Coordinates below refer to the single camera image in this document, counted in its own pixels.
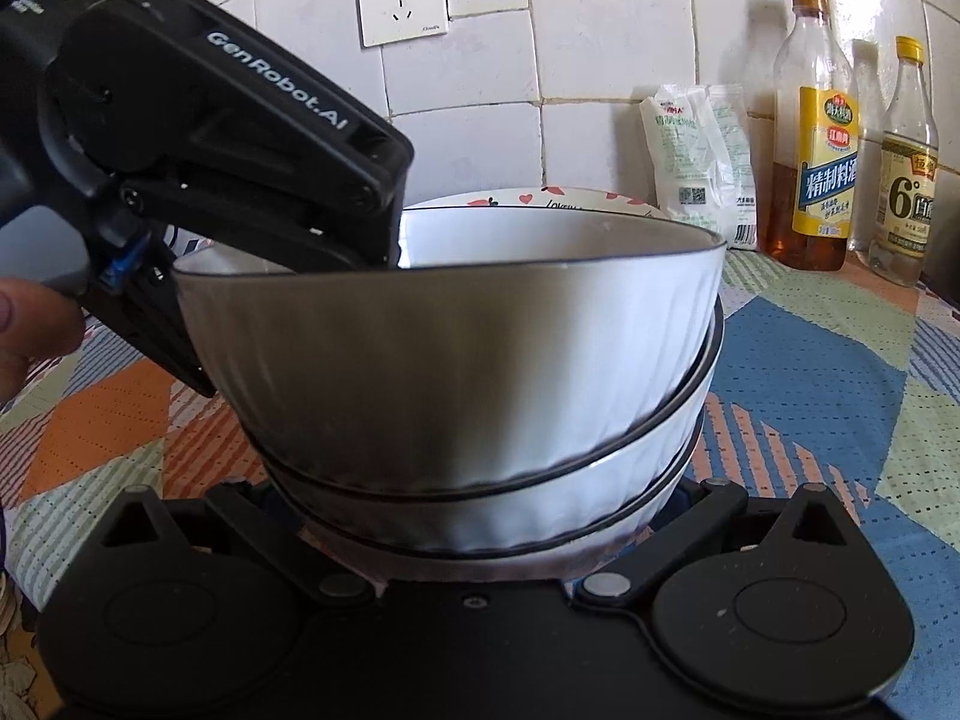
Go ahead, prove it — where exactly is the colourful patterned table mat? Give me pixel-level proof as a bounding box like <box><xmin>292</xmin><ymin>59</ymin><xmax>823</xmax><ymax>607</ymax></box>
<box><xmin>0</xmin><ymin>232</ymin><xmax>960</xmax><ymax>691</ymax></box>

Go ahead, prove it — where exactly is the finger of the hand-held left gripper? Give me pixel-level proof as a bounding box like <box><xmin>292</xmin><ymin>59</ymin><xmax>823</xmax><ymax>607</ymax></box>
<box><xmin>122</xmin><ymin>160</ymin><xmax>398</xmax><ymax>272</ymax></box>
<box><xmin>79</xmin><ymin>229</ymin><xmax>220</xmax><ymax>400</ymax></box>

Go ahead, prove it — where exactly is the white ribbed bowl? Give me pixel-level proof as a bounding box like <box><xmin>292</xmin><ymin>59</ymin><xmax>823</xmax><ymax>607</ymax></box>
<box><xmin>247</xmin><ymin>292</ymin><xmax>726</xmax><ymax>560</ymax></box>
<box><xmin>304</xmin><ymin>424</ymin><xmax>706</xmax><ymax>584</ymax></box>
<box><xmin>171</xmin><ymin>208</ymin><xmax>728</xmax><ymax>494</ymax></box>

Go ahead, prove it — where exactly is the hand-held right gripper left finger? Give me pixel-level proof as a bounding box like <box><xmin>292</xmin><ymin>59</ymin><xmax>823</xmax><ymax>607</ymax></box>
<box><xmin>97</xmin><ymin>480</ymin><xmax>380</xmax><ymax>605</ymax></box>

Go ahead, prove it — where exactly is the person's left hand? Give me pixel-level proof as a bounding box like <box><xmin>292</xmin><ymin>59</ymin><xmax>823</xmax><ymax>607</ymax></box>
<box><xmin>0</xmin><ymin>277</ymin><xmax>86</xmax><ymax>410</ymax></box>

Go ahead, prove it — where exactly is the dark object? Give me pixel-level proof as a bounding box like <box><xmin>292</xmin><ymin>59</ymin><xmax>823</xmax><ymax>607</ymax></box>
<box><xmin>921</xmin><ymin>236</ymin><xmax>960</xmax><ymax>308</ymax></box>

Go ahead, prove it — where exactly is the white wall socket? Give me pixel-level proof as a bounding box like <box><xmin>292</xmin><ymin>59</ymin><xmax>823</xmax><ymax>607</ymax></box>
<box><xmin>355</xmin><ymin>0</ymin><xmax>451</xmax><ymax>47</ymax></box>

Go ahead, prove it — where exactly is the yellow-label cooking wine bottle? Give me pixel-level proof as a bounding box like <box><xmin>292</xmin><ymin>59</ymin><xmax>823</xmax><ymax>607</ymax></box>
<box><xmin>757</xmin><ymin>0</ymin><xmax>862</xmax><ymax>271</ymax></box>

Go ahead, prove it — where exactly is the clear vinegar bottle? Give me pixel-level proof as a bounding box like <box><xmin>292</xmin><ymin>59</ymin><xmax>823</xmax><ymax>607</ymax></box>
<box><xmin>868</xmin><ymin>36</ymin><xmax>941</xmax><ymax>288</ymax></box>

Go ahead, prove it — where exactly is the white green-print seasoning bag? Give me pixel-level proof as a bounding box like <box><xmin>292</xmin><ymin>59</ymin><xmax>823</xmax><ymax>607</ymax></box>
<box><xmin>640</xmin><ymin>85</ymin><xmax>740</xmax><ymax>242</ymax></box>
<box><xmin>705</xmin><ymin>82</ymin><xmax>760</xmax><ymax>252</ymax></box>

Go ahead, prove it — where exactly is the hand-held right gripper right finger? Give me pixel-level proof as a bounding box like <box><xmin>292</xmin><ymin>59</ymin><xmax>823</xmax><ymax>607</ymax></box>
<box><xmin>574</xmin><ymin>476</ymin><xmax>860</xmax><ymax>605</ymax></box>

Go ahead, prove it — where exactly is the rabbit and carrot print plate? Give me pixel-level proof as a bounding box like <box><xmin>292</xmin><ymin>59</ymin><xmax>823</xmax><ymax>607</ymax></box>
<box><xmin>401</xmin><ymin>186</ymin><xmax>672</xmax><ymax>223</ymax></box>

